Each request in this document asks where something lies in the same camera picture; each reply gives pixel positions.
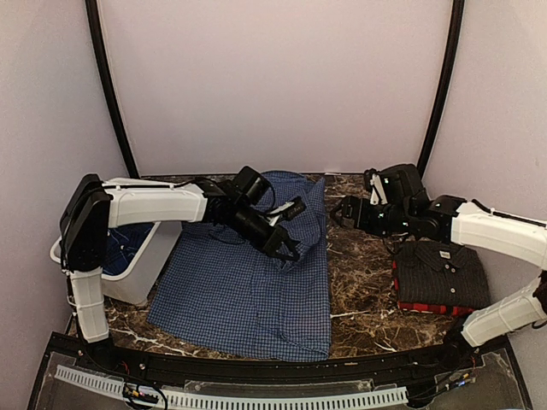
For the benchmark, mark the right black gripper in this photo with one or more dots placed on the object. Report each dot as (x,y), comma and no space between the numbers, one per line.
(361,222)

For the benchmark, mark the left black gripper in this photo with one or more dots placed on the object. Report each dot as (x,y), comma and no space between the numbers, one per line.
(279,235)

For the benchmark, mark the blue checked long sleeve shirt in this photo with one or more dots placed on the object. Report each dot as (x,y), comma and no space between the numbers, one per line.
(220,293)

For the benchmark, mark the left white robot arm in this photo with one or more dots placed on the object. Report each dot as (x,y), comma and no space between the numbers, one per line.
(98,206)

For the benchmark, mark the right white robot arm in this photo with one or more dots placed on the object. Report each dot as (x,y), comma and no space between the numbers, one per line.
(455,220)

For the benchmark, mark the folded black striped shirt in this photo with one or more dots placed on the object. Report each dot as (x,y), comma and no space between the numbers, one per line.
(441,274)

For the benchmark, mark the folded red plaid shirt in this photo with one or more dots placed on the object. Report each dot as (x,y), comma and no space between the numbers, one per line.
(424,307)

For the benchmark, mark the white plastic bin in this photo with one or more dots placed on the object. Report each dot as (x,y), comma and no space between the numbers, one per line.
(132,265)

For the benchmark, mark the dark blue plaid shirt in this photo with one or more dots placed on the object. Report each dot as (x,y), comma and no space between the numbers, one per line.
(123,243)

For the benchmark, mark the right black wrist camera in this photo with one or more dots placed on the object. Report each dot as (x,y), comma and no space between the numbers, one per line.
(393,184)

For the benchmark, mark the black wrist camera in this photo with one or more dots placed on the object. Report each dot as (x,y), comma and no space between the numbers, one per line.
(251,185)
(393,184)

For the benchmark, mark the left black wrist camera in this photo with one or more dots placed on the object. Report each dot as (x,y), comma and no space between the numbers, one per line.
(251,185)

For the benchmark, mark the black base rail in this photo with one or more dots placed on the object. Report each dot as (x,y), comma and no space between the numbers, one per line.
(488,379)

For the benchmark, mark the white slotted cable duct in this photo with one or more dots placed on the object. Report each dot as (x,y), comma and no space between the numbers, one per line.
(208,395)

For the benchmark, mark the right black frame post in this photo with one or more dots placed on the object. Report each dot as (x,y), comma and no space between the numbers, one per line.
(450,52)

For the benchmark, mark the black frame post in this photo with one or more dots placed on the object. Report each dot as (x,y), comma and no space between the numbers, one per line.
(450,52)
(107,83)

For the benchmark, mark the left black frame post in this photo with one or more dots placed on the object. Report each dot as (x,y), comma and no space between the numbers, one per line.
(107,83)

